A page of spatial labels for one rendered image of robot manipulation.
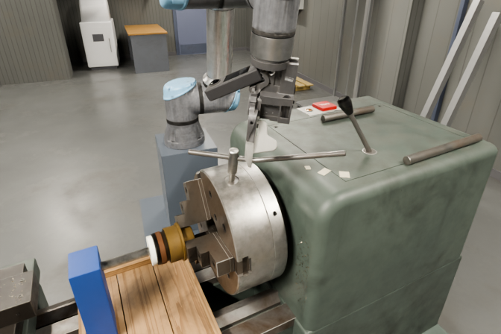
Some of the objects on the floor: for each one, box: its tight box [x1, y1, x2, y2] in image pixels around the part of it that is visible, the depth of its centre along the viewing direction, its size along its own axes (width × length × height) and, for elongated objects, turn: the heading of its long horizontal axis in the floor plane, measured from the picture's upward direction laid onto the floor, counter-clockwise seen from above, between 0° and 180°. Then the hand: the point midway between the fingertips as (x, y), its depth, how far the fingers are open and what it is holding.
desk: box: [124, 24, 170, 74], centre depth 703 cm, size 71×138×74 cm, turn 22°
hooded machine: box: [79, 0, 120, 70], centre depth 680 cm, size 75×61×134 cm
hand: (250, 146), depth 72 cm, fingers open, 14 cm apart
